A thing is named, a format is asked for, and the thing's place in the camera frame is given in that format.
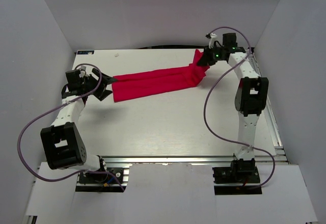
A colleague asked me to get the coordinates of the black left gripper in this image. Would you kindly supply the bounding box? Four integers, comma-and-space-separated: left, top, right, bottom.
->
80, 68, 117, 101

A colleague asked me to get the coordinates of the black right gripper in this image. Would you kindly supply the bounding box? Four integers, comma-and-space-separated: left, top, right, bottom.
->
196, 45, 225, 67

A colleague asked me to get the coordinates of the red t shirt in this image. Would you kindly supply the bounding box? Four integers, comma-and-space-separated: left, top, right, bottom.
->
112, 49, 209, 102

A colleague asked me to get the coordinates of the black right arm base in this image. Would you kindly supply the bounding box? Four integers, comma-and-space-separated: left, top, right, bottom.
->
212, 166, 262, 196

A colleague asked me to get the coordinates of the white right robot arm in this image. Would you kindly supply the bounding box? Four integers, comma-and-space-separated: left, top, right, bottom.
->
197, 33, 269, 184

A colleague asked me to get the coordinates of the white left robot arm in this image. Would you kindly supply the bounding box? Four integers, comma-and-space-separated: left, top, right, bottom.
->
40, 67, 117, 183

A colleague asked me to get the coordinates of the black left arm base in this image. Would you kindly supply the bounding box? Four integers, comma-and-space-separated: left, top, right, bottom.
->
75, 167, 129, 193

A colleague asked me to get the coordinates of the blue corner sticker left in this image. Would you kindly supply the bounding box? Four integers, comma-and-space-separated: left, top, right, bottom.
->
77, 50, 94, 55

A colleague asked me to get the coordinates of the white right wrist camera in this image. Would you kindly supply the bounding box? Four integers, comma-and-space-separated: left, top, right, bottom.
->
205, 33, 218, 48

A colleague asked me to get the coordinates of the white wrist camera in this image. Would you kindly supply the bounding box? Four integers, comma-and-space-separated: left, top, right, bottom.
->
77, 66, 88, 78
205, 33, 218, 48

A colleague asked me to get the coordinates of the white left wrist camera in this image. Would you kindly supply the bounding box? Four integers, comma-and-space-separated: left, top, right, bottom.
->
77, 66, 88, 78

